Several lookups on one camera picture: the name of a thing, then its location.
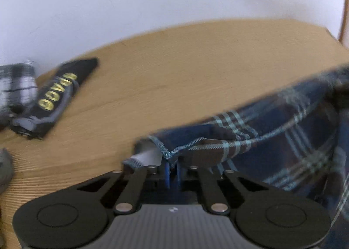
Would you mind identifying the navy brown plaid shirt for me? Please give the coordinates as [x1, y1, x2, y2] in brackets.
[124, 66, 348, 248]

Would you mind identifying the black SPACE print garment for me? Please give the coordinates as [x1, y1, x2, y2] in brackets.
[10, 57, 99, 139]

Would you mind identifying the grey knit garment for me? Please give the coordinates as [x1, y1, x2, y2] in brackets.
[0, 148, 14, 194]

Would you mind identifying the black white plaid garment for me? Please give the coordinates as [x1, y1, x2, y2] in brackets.
[1, 60, 37, 129]

